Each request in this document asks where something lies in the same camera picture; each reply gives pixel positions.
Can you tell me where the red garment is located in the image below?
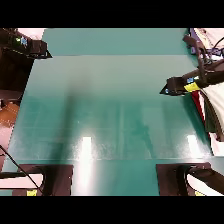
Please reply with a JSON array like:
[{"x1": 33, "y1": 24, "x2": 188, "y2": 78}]
[{"x1": 190, "y1": 91, "x2": 210, "y2": 133}]

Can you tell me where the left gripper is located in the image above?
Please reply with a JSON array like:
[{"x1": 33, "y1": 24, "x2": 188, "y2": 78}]
[{"x1": 27, "y1": 39, "x2": 54, "y2": 61}]

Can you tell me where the black cable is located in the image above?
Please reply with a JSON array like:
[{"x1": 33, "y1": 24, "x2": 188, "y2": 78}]
[{"x1": 0, "y1": 144, "x2": 45, "y2": 195}]

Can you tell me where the heap of clothes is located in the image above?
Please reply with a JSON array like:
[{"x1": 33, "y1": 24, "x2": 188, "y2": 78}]
[{"x1": 188, "y1": 27, "x2": 224, "y2": 158}]

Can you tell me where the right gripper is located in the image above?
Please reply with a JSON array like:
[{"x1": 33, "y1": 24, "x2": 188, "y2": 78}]
[{"x1": 159, "y1": 75, "x2": 202, "y2": 98}]

